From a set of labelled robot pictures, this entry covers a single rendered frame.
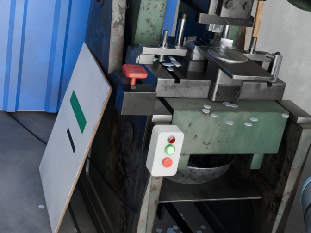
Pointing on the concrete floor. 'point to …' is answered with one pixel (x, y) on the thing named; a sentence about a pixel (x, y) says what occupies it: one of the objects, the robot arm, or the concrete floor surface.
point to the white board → (73, 134)
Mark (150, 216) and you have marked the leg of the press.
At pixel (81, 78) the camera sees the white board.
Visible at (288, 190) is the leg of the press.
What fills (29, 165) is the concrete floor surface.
